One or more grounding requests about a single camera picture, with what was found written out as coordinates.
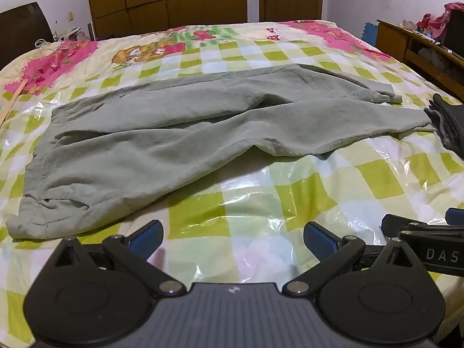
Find pink red clothes pile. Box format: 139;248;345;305
417;2;464;39

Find wooden side desk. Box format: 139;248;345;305
375;20;463;102

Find dark wooden headboard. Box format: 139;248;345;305
0;2;54;68

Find white cable bundle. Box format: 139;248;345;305
35;26;84;50

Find grey-green pants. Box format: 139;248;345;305
6;64;432;240

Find wooden stick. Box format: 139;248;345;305
0;79;28;126

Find dark grey glove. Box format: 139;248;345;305
424;93;464;159

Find checkered floral bed quilt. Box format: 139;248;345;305
1;21;463;347

